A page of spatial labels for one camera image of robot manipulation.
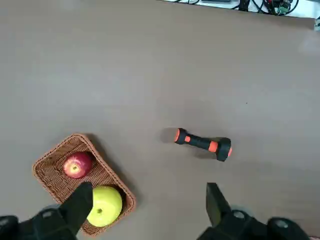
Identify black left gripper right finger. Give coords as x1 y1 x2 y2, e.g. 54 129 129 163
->
196 182 311 240

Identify brown wicker basket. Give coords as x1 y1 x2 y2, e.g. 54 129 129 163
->
31 132 137 237

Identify red apple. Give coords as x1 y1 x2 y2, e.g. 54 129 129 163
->
62 151 93 179

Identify yellow apple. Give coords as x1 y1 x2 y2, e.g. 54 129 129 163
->
86 185 123 228

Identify tangled black cables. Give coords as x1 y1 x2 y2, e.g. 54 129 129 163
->
174 0 300 16

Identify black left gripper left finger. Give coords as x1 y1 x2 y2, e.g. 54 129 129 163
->
0 181 94 240

